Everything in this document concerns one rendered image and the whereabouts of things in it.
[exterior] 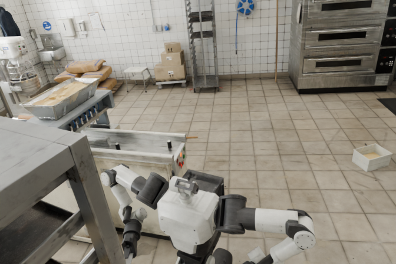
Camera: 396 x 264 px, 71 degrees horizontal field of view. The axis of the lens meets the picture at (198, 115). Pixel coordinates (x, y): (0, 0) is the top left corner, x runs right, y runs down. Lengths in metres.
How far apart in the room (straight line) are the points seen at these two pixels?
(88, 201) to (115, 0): 5.76
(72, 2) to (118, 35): 1.08
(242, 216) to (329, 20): 4.06
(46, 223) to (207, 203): 0.85
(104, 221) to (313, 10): 4.54
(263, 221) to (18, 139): 0.96
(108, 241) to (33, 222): 0.12
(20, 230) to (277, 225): 0.91
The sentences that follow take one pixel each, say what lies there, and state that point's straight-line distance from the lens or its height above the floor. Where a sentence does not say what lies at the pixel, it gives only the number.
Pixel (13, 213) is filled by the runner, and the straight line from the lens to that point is 0.41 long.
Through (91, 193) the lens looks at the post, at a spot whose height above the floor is 1.73.
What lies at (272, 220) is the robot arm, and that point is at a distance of 1.20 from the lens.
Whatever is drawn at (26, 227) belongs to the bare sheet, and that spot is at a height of 1.67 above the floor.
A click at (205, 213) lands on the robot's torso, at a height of 1.10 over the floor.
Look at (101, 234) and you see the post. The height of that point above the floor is 1.66.
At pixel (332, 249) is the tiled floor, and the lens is 2.63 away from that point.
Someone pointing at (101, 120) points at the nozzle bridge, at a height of 0.89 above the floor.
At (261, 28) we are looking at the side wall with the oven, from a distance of 5.75.
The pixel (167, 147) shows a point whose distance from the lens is 2.17.
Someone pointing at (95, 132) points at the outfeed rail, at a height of 0.87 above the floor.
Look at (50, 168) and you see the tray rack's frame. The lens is 0.38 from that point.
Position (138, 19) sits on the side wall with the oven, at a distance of 5.99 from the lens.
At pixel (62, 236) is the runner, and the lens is 0.47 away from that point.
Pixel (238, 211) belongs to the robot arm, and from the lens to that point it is 1.22.
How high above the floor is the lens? 2.00
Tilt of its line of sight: 27 degrees down
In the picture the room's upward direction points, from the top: 6 degrees counter-clockwise
